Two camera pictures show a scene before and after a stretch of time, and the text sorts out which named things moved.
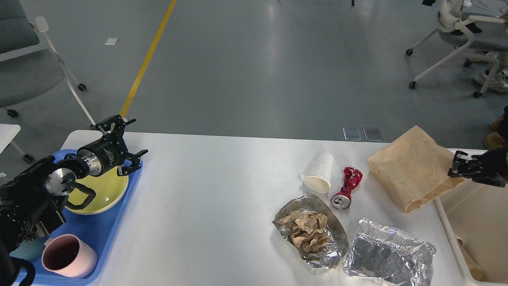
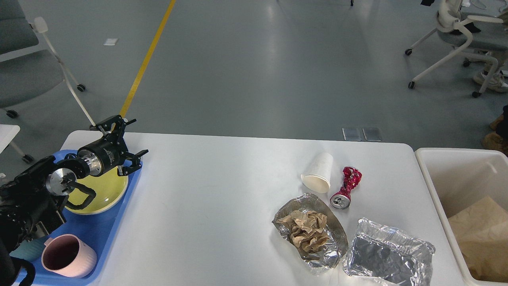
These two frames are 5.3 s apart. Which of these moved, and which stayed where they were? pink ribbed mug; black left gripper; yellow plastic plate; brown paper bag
Moved: brown paper bag
Stayed: yellow plastic plate; black left gripper; pink ribbed mug
